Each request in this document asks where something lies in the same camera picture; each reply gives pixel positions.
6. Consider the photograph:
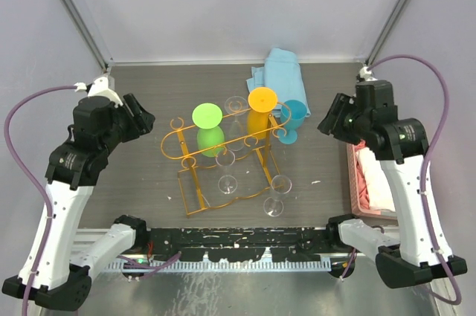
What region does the clear flute glass front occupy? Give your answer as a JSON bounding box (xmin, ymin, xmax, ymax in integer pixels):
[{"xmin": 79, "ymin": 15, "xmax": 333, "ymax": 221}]
[{"xmin": 263, "ymin": 175, "xmax": 292, "ymax": 217}]

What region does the blue plastic wine glass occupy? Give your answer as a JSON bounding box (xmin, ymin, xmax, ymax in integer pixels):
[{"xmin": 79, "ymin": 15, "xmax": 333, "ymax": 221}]
[{"xmin": 277, "ymin": 100, "xmax": 307, "ymax": 144}]

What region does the clear flute glass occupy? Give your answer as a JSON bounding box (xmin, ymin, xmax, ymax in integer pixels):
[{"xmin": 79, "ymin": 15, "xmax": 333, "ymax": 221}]
[
  {"xmin": 216, "ymin": 149, "xmax": 238, "ymax": 195},
  {"xmin": 263, "ymin": 175, "xmax": 292, "ymax": 217},
  {"xmin": 225, "ymin": 96, "xmax": 248, "ymax": 152}
]

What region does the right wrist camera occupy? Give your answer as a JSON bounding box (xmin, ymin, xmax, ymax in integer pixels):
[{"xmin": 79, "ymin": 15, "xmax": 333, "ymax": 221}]
[{"xmin": 356, "ymin": 65, "xmax": 376, "ymax": 83}]

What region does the slotted cable duct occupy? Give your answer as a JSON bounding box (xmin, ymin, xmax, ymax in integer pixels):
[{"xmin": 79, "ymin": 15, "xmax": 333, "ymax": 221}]
[{"xmin": 103, "ymin": 255, "xmax": 332, "ymax": 273}]

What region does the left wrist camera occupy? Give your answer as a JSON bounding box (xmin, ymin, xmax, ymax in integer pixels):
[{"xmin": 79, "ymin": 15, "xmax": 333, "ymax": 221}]
[{"xmin": 74, "ymin": 74, "xmax": 123, "ymax": 108}]

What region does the orange plastic wine glass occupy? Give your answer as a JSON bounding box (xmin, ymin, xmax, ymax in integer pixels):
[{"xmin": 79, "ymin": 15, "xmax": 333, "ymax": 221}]
[{"xmin": 247, "ymin": 87, "xmax": 278, "ymax": 140}]

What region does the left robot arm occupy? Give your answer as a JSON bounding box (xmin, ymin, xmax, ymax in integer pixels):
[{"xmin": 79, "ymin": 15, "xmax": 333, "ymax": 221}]
[{"xmin": 1, "ymin": 94, "xmax": 155, "ymax": 312}]

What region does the gold wire glass rack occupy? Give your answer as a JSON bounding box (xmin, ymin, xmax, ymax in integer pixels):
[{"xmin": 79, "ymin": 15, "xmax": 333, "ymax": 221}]
[{"xmin": 160, "ymin": 103, "xmax": 290, "ymax": 217}]

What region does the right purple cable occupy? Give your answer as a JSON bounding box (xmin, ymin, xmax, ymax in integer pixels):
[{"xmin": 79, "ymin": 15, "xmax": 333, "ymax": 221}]
[{"xmin": 340, "ymin": 54, "xmax": 463, "ymax": 304}]

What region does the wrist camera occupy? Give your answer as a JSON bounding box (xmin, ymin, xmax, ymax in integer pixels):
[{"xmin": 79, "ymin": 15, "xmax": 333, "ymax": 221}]
[
  {"xmin": 74, "ymin": 74, "xmax": 123, "ymax": 108},
  {"xmin": 356, "ymin": 65, "xmax": 376, "ymax": 83}
]

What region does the clear flute glass back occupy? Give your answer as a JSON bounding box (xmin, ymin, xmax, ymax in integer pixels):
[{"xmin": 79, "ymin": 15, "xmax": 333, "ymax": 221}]
[{"xmin": 225, "ymin": 96, "xmax": 248, "ymax": 152}]

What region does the pink plastic basket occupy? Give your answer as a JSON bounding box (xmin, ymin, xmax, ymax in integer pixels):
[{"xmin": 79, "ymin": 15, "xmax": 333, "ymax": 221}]
[{"xmin": 347, "ymin": 141, "xmax": 396, "ymax": 220}]

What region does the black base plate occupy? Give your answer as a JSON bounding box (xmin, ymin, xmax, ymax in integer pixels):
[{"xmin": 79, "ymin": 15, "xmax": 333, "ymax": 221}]
[{"xmin": 132, "ymin": 227, "xmax": 351, "ymax": 262}]

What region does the green plastic wine glass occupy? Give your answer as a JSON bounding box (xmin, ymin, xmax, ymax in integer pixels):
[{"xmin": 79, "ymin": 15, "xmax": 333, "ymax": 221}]
[{"xmin": 192, "ymin": 103, "xmax": 225, "ymax": 158}]

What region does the light blue folded cloth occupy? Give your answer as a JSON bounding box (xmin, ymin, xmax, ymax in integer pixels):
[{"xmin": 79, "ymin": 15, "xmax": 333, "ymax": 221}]
[{"xmin": 246, "ymin": 48, "xmax": 311, "ymax": 117}]

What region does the white cloth in basket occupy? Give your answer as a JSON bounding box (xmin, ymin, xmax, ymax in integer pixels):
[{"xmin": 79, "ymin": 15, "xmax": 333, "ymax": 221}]
[{"xmin": 355, "ymin": 144, "xmax": 396, "ymax": 212}]

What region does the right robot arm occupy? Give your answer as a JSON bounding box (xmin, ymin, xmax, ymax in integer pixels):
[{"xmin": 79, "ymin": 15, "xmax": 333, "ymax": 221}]
[{"xmin": 318, "ymin": 80, "xmax": 468, "ymax": 289}]

